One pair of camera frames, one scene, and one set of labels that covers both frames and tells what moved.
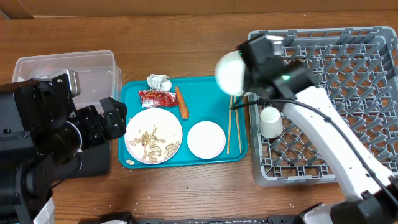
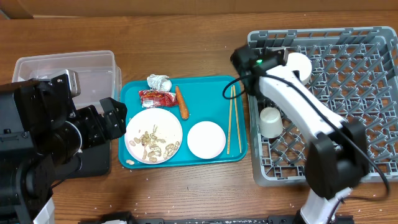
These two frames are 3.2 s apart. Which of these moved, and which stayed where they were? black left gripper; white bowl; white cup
Moved: white bowl
Stayed: black left gripper; white cup
